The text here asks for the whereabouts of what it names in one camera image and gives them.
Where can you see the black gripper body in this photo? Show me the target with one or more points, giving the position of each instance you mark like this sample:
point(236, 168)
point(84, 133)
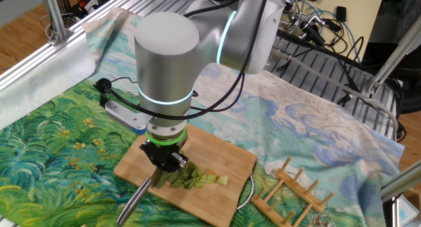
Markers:
point(162, 153)

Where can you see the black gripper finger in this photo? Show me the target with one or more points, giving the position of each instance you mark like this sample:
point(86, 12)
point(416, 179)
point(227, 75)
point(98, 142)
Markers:
point(179, 162)
point(148, 151)

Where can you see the steel cleaver knife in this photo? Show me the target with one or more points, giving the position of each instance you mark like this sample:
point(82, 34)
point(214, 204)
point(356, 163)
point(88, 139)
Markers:
point(135, 200)

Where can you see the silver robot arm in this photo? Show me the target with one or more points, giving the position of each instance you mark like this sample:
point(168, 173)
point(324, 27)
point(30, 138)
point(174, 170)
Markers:
point(164, 56)

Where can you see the cut pakchoi stem piece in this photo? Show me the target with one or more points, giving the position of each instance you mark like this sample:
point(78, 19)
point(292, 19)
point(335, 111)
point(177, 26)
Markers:
point(199, 184)
point(211, 178)
point(191, 170)
point(222, 180)
point(203, 178)

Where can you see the cut pakchoi leaf piece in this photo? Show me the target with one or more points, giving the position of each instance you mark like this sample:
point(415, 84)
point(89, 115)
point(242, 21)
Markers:
point(189, 183)
point(177, 185)
point(172, 177)

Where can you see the wooden cutting board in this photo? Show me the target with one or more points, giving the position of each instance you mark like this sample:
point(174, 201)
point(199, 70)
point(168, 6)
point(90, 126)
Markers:
point(223, 161)

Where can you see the wooden peg dish rack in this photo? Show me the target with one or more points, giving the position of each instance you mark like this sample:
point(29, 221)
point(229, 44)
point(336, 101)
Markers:
point(296, 187)

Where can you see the painted landscape tablecloth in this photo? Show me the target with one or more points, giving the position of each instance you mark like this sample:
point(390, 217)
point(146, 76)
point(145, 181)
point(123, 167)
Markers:
point(296, 121)

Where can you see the clear plastic bag of screws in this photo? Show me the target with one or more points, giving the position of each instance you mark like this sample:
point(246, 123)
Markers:
point(320, 220)

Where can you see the black power adapter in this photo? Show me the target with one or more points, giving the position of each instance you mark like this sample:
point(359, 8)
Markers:
point(341, 14)

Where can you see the beige board panel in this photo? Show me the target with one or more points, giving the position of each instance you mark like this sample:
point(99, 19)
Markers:
point(361, 23)

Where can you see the clear plastic box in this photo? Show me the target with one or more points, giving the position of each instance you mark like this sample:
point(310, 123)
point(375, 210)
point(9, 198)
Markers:
point(408, 214)

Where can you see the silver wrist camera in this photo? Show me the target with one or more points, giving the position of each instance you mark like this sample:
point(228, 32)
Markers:
point(126, 116)

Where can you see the slanted aluminium frame beam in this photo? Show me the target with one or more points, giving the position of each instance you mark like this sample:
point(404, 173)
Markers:
point(54, 13)

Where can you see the black camera on mount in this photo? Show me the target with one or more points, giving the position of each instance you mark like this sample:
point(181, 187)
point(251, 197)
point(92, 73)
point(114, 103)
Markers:
point(310, 31)

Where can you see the aluminium frame post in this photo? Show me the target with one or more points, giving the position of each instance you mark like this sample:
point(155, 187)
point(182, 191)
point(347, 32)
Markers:
point(394, 52)
point(401, 184)

